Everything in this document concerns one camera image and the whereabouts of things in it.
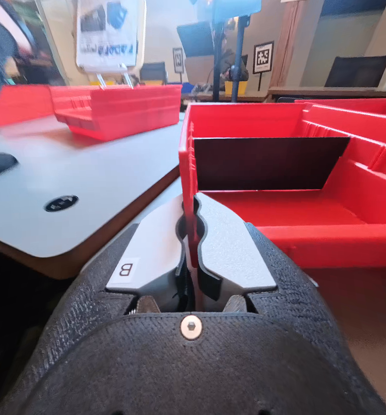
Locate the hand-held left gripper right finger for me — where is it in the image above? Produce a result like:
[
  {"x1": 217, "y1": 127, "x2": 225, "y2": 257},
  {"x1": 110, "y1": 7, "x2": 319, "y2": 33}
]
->
[{"x1": 193, "y1": 192, "x2": 277, "y2": 312}]

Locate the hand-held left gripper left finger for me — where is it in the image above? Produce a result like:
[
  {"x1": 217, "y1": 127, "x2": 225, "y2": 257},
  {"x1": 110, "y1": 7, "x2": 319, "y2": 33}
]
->
[{"x1": 106, "y1": 194, "x2": 194, "y2": 312}]

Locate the red bin with black divider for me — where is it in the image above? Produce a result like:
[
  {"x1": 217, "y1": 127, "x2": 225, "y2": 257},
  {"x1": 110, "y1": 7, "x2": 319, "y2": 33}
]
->
[{"x1": 179, "y1": 103, "x2": 386, "y2": 269}]

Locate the black round table grommet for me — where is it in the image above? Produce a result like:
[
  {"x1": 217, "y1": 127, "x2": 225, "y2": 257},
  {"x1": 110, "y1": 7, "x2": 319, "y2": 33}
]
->
[{"x1": 44, "y1": 195, "x2": 79, "y2": 213}]

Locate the red plastic bin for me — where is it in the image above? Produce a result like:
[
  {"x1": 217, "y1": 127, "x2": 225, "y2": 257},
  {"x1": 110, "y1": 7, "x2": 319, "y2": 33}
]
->
[
  {"x1": 0, "y1": 85, "x2": 55, "y2": 128},
  {"x1": 295, "y1": 98, "x2": 386, "y2": 115},
  {"x1": 50, "y1": 84, "x2": 183, "y2": 142}
]

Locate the yellow bin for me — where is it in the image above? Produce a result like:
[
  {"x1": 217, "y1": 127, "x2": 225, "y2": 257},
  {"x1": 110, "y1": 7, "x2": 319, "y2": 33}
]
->
[{"x1": 225, "y1": 81, "x2": 248, "y2": 96}]

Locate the black light stand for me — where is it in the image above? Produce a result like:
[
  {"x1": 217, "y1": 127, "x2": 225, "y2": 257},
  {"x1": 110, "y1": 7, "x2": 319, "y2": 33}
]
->
[
  {"x1": 212, "y1": 23, "x2": 224, "y2": 102},
  {"x1": 231, "y1": 16, "x2": 247, "y2": 103}
]

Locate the small fiducial marker sign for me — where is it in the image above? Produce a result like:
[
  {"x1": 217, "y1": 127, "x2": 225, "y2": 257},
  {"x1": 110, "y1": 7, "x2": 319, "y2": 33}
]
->
[{"x1": 173, "y1": 48, "x2": 185, "y2": 84}]

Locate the large fiducial marker sign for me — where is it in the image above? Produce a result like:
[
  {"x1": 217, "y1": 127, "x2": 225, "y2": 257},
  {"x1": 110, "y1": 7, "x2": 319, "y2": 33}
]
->
[{"x1": 252, "y1": 41, "x2": 275, "y2": 91}]

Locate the black flat panel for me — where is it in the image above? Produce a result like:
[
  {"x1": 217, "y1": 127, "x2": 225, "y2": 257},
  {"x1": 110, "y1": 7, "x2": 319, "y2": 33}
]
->
[{"x1": 177, "y1": 22, "x2": 215, "y2": 58}]

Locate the small instruction poster on stand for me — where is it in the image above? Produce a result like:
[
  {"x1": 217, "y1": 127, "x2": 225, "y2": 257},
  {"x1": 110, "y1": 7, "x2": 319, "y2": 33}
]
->
[{"x1": 76, "y1": 0, "x2": 147, "y2": 89}]

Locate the led light panel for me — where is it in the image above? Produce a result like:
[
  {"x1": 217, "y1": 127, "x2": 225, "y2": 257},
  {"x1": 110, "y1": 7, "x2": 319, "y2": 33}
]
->
[{"x1": 209, "y1": 0, "x2": 262, "y2": 24}]

